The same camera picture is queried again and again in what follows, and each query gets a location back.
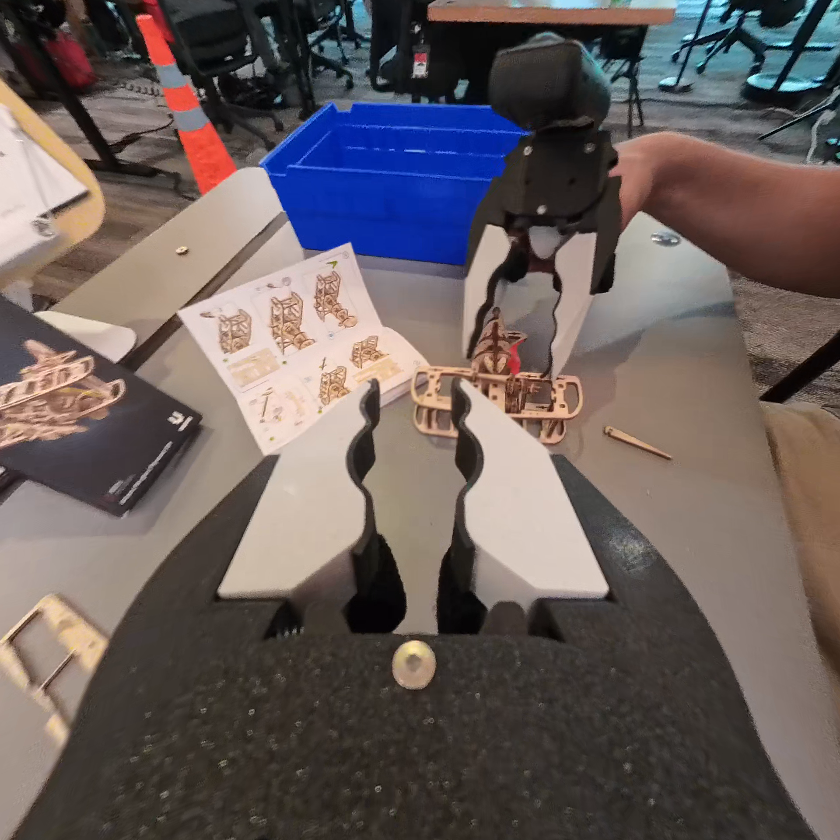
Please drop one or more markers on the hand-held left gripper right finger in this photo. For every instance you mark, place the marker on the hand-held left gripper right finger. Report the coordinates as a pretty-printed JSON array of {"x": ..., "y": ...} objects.
[{"x": 531, "y": 525}]

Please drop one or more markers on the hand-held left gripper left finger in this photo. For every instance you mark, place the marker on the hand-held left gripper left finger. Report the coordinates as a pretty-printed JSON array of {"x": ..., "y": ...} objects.
[{"x": 295, "y": 525}]

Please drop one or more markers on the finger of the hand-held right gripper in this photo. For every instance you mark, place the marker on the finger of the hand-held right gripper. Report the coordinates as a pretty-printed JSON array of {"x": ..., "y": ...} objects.
[
  {"x": 482, "y": 282},
  {"x": 577, "y": 289}
]

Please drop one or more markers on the wooden model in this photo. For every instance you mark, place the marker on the wooden model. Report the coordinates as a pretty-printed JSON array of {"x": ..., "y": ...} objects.
[{"x": 489, "y": 348}]

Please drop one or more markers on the person's right forearm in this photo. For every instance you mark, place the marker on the person's right forearm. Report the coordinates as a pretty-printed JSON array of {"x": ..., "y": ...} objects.
[{"x": 754, "y": 210}]

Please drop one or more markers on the metal desk grommet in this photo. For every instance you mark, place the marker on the metal desk grommet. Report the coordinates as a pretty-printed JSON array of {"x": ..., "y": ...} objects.
[{"x": 665, "y": 239}]

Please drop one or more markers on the grey desk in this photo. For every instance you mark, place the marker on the grey desk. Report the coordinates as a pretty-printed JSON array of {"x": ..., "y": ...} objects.
[{"x": 656, "y": 367}]

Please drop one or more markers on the wooden-top background desk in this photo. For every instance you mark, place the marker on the wooden-top background desk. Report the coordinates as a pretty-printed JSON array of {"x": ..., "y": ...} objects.
[{"x": 525, "y": 12}]

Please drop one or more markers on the person's right hand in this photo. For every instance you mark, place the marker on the person's right hand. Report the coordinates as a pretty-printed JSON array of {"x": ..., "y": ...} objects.
[{"x": 640, "y": 177}]

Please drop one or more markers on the pointed wooden spike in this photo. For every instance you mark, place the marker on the pointed wooden spike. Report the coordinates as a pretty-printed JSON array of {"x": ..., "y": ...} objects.
[{"x": 633, "y": 441}]

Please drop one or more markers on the blue plastic bin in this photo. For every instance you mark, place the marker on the blue plastic bin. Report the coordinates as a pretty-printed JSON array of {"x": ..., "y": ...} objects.
[{"x": 367, "y": 197}]

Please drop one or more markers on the open instruction booklet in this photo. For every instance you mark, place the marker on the open instruction booklet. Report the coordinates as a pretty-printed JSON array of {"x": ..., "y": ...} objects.
[{"x": 289, "y": 367}]

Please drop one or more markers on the black model kit box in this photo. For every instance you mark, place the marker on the black model kit box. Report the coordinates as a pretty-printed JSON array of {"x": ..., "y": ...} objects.
[{"x": 131, "y": 453}]

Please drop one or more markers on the black office chair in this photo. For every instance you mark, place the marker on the black office chair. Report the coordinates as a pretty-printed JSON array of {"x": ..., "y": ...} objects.
[
  {"x": 722, "y": 33},
  {"x": 223, "y": 46}
]

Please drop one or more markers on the black metal bar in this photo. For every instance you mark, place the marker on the black metal bar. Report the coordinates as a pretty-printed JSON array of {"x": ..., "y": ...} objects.
[{"x": 800, "y": 367}]

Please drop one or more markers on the wooden sheet with rectangular cutouts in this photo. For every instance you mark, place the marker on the wooden sheet with rectangular cutouts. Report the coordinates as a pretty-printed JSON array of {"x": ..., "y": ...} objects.
[{"x": 72, "y": 623}]

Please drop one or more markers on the black stand base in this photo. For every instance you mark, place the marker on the black stand base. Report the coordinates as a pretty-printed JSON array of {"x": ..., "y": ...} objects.
[{"x": 781, "y": 85}]

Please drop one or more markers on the person's khaki trousers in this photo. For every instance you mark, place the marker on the person's khaki trousers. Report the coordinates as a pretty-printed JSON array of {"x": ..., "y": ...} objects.
[{"x": 807, "y": 492}]

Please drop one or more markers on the orange traffic cone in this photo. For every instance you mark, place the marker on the orange traffic cone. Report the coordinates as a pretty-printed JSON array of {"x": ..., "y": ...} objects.
[{"x": 190, "y": 124}]

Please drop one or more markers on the light wooden side table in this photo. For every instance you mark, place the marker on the light wooden side table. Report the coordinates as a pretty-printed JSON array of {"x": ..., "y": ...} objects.
[{"x": 93, "y": 210}]

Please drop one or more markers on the white papers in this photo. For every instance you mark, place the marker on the white papers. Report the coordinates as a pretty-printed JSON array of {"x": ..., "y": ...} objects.
[{"x": 33, "y": 184}]

